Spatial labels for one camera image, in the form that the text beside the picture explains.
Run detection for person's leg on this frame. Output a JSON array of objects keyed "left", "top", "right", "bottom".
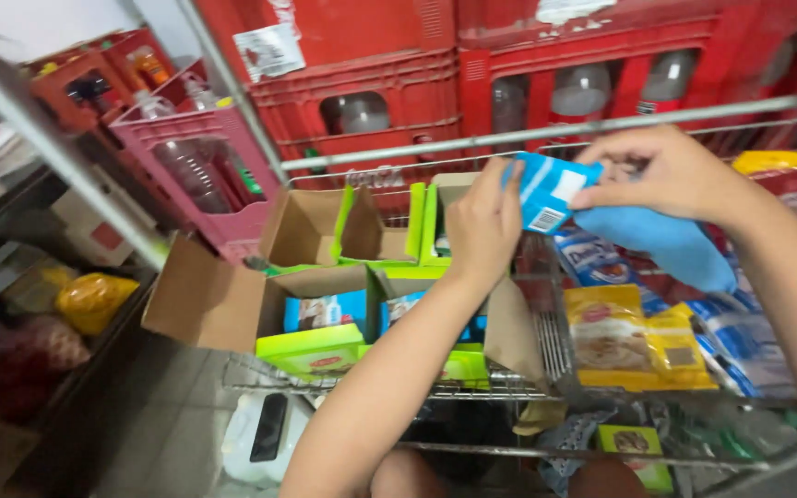
[
  {"left": 369, "top": 448, "right": 435, "bottom": 498},
  {"left": 567, "top": 458, "right": 650, "bottom": 498}
]

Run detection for pink bottle crate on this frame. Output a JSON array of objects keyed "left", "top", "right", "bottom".
[{"left": 109, "top": 62, "right": 283, "bottom": 262}]

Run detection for empty cardboard box green flaps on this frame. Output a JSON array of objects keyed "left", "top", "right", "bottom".
[{"left": 259, "top": 184, "right": 428, "bottom": 272}]

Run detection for blue white printed packet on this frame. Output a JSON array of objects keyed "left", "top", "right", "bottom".
[{"left": 553, "top": 227, "right": 671, "bottom": 314}]

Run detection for blue packet with picture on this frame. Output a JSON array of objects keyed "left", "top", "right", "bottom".
[{"left": 284, "top": 290, "right": 369, "bottom": 334}]

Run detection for metal wire rack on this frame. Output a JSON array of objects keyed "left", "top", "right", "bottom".
[{"left": 0, "top": 0, "right": 797, "bottom": 498}]

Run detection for wide red bottle crate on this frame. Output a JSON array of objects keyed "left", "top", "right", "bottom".
[{"left": 455, "top": 0, "right": 797, "bottom": 149}]

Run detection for person's right hand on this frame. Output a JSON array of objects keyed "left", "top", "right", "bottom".
[{"left": 568, "top": 124, "right": 754, "bottom": 228}]

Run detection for white plastic jug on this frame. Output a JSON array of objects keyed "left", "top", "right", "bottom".
[{"left": 221, "top": 391, "right": 318, "bottom": 486}]

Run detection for white box with red label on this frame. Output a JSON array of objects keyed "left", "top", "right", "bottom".
[{"left": 51, "top": 185, "right": 159, "bottom": 268}]

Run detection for large yellow food packet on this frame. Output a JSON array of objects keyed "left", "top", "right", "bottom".
[{"left": 563, "top": 284, "right": 659, "bottom": 390}]

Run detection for clear plastic bottle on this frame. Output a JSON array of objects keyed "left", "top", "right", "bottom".
[{"left": 134, "top": 90, "right": 235, "bottom": 215}]

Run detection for narrow green cardboard box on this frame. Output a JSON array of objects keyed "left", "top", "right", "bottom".
[{"left": 418, "top": 172, "right": 484, "bottom": 268}]

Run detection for plain light blue packet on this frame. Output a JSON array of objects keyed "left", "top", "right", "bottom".
[{"left": 573, "top": 206, "right": 738, "bottom": 296}]

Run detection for blue white snack packet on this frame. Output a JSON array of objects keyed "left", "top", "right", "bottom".
[{"left": 502, "top": 152, "right": 607, "bottom": 236}]

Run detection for small red crate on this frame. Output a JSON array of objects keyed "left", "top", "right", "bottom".
[{"left": 24, "top": 28, "right": 179, "bottom": 136}]

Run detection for person's left hand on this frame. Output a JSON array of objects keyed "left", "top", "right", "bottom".
[{"left": 443, "top": 157, "right": 525, "bottom": 286}]

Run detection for green flap box with packets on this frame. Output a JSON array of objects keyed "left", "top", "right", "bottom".
[{"left": 369, "top": 266, "right": 549, "bottom": 390}]

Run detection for person's right leg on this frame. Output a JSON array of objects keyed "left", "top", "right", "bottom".
[{"left": 567, "top": 458, "right": 650, "bottom": 498}]

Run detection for red crate with torn sticker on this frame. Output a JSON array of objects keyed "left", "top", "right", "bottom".
[{"left": 194, "top": 0, "right": 463, "bottom": 182}]

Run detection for heap of blue white packets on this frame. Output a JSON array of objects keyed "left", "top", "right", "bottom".
[{"left": 684, "top": 290, "right": 797, "bottom": 401}]

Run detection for black phone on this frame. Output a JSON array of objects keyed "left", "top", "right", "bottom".
[{"left": 249, "top": 393, "right": 289, "bottom": 463}]

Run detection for yellow packet with red edge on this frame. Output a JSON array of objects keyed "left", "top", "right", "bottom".
[{"left": 731, "top": 150, "right": 797, "bottom": 176}]

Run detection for orange drink bottle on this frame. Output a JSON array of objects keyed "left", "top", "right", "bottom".
[{"left": 127, "top": 44, "right": 172, "bottom": 88}]

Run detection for small green box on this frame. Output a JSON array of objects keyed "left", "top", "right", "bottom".
[{"left": 595, "top": 425, "right": 675, "bottom": 494}]

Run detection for patterned grey cloth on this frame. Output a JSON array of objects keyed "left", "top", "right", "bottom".
[{"left": 535, "top": 407, "right": 617, "bottom": 498}]

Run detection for grey capped bottle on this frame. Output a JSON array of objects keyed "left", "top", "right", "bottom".
[
  {"left": 550, "top": 63, "right": 612, "bottom": 120},
  {"left": 636, "top": 49, "right": 698, "bottom": 116},
  {"left": 491, "top": 74, "right": 530, "bottom": 142},
  {"left": 320, "top": 91, "right": 392, "bottom": 135}
]

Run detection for large brown cardboard box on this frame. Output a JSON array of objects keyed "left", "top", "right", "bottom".
[{"left": 141, "top": 234, "right": 386, "bottom": 380}]

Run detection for small yellow food packet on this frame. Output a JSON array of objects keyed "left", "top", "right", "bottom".
[{"left": 646, "top": 303, "right": 719, "bottom": 390}]

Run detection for yellow plastic bag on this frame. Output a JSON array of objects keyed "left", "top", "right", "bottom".
[{"left": 55, "top": 273, "right": 141, "bottom": 337}]

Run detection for person's left leg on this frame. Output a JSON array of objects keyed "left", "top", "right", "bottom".
[{"left": 369, "top": 448, "right": 435, "bottom": 498}]

